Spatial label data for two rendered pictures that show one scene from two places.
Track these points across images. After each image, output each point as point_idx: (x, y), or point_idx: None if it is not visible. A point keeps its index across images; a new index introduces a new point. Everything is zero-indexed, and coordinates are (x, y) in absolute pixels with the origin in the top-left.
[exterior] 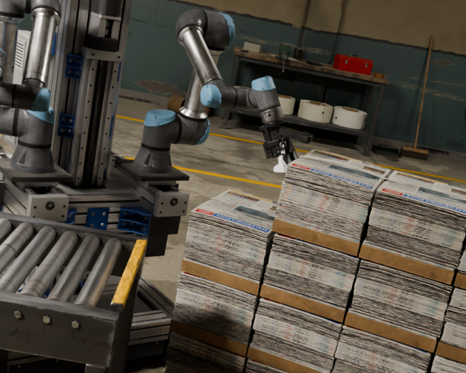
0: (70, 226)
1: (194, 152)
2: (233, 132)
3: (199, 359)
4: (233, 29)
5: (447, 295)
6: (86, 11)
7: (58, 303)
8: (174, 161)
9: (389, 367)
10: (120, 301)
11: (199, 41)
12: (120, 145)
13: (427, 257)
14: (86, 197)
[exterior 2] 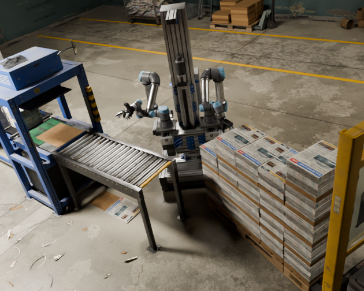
0: (156, 154)
1: (333, 60)
2: None
3: (212, 190)
4: (222, 74)
5: (258, 190)
6: (176, 73)
7: (129, 185)
8: (314, 70)
9: (250, 208)
10: (141, 186)
11: (204, 85)
12: (292, 62)
13: (251, 176)
14: (184, 134)
